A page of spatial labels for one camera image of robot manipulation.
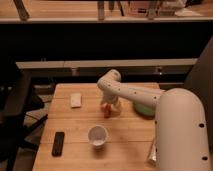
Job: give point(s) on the red orange pepper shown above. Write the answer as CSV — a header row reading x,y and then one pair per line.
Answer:
x,y
107,110

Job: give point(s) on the black remote control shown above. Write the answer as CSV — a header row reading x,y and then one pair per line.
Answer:
x,y
58,144

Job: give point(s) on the white paper cup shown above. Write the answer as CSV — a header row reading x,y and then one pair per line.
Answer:
x,y
97,136

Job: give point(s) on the clear plastic bottle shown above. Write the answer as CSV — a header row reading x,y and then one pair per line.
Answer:
x,y
152,153

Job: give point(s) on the white sponge block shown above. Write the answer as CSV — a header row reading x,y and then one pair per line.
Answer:
x,y
75,100

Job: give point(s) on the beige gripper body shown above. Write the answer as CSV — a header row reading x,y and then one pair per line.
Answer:
x,y
112,100

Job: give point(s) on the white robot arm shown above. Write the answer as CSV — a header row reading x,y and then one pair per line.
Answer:
x,y
180,124

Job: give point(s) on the green bowl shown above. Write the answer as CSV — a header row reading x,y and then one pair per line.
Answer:
x,y
143,110

